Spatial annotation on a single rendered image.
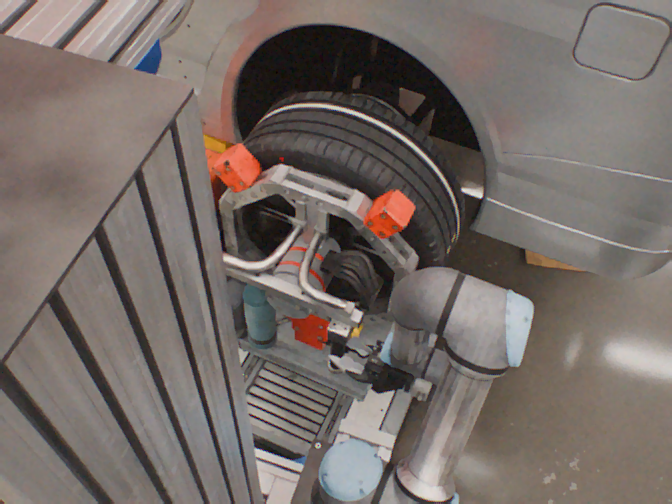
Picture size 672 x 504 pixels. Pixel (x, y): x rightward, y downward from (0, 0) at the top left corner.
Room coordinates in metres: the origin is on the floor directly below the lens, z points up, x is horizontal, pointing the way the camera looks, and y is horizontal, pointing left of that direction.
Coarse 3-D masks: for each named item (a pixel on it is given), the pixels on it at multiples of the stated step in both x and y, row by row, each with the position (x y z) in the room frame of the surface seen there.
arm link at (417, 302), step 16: (416, 272) 0.67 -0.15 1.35; (432, 272) 0.66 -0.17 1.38; (448, 272) 0.66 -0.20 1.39; (400, 288) 0.65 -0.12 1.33; (416, 288) 0.63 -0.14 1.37; (432, 288) 0.62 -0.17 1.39; (448, 288) 0.62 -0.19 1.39; (400, 304) 0.63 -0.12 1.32; (416, 304) 0.61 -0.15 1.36; (432, 304) 0.60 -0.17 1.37; (400, 320) 0.62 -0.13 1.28; (416, 320) 0.59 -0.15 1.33; (432, 320) 0.58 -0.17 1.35; (400, 336) 0.66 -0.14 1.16; (416, 336) 0.64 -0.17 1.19; (384, 352) 0.72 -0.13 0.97; (400, 352) 0.67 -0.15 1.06; (416, 352) 0.66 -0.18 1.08; (432, 352) 0.72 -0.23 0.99; (400, 368) 0.69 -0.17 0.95; (416, 368) 0.68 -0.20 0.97
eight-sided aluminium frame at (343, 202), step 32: (224, 192) 1.17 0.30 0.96; (256, 192) 1.09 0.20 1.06; (288, 192) 1.07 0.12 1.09; (320, 192) 1.05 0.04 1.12; (352, 192) 1.06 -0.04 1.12; (224, 224) 1.13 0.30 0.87; (256, 256) 1.15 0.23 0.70; (384, 256) 0.97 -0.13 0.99; (416, 256) 0.99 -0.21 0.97; (384, 320) 0.96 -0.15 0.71
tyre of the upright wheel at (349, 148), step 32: (320, 96) 1.34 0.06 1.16; (352, 96) 1.33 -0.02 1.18; (256, 128) 1.32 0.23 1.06; (288, 128) 1.23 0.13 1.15; (320, 128) 1.21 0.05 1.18; (352, 128) 1.21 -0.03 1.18; (384, 128) 1.23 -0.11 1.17; (416, 128) 1.27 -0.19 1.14; (288, 160) 1.15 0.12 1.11; (320, 160) 1.12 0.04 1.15; (352, 160) 1.11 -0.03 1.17; (384, 160) 1.13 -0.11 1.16; (416, 160) 1.17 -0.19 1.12; (448, 160) 1.24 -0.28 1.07; (384, 192) 1.06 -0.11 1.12; (416, 192) 1.09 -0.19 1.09; (448, 192) 1.16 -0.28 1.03; (416, 224) 1.03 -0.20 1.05; (448, 224) 1.10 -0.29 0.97; (448, 256) 1.08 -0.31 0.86
